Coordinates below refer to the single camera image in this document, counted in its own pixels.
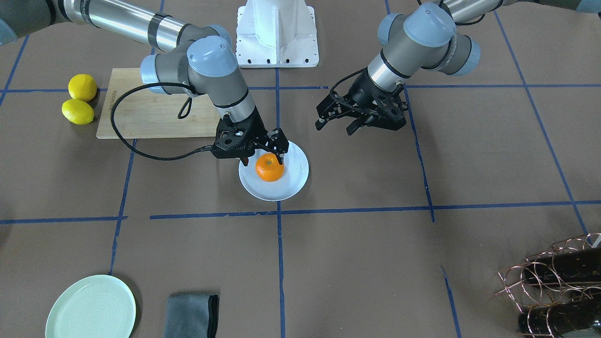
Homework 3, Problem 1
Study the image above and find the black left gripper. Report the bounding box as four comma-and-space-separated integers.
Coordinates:
315, 70, 402, 136

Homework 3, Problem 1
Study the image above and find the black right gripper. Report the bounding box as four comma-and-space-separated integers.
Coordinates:
210, 108, 289, 167

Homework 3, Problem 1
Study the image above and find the orange fruit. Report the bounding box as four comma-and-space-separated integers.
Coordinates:
255, 153, 285, 182

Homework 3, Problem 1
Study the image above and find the light blue plate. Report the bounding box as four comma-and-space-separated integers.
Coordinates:
238, 141, 310, 201

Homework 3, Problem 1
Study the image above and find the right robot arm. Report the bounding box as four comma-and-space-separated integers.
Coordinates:
0, 0, 289, 165

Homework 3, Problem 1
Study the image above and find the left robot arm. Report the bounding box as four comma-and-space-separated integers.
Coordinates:
315, 0, 514, 135

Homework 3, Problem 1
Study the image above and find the green plate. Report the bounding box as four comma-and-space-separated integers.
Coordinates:
45, 275, 137, 338

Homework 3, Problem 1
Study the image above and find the bamboo cutting board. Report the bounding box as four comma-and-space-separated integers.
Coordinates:
96, 68, 220, 139

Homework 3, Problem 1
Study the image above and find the grey folded cloth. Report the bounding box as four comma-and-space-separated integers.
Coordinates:
163, 293, 220, 338

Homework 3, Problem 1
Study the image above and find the yellow lemon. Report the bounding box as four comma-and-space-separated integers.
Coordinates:
62, 99, 95, 125
67, 74, 98, 102

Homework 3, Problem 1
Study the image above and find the green wine bottle front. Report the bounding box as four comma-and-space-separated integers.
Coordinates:
522, 247, 601, 287

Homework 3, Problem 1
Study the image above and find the green wine bottle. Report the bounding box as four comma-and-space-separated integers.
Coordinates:
522, 247, 601, 287
517, 300, 601, 338

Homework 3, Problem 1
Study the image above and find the green wine bottle middle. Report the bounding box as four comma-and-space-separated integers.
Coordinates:
517, 300, 601, 338

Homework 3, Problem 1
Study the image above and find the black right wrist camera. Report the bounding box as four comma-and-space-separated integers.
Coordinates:
210, 124, 251, 160

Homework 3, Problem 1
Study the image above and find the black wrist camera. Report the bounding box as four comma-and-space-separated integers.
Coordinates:
210, 124, 251, 160
368, 84, 408, 131

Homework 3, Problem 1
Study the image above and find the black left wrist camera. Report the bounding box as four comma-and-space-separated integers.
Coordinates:
368, 84, 408, 131

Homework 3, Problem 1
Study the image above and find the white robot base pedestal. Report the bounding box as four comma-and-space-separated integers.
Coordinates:
235, 0, 320, 69

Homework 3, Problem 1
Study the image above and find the copper wire bottle rack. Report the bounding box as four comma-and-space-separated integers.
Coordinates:
497, 233, 601, 338

